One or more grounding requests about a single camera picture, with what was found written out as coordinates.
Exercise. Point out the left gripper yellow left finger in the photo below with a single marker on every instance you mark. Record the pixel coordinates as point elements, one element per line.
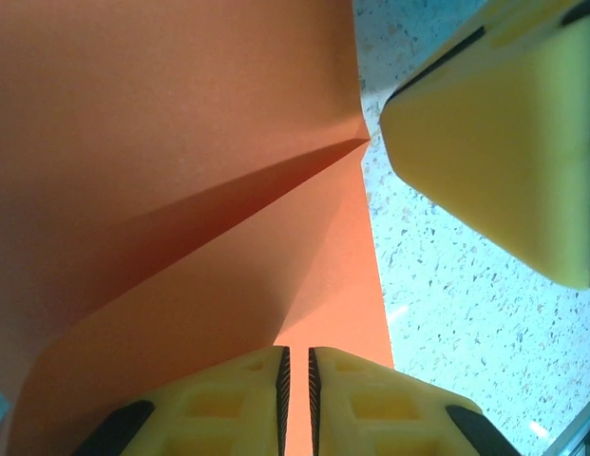
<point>218,408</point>

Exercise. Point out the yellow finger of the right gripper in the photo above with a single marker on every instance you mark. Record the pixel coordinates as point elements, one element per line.
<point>503,157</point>
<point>527,16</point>

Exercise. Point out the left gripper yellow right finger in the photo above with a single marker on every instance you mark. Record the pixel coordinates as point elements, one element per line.
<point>380,413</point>

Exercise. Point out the orange paper sheet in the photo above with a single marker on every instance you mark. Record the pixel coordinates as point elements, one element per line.
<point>157,166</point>

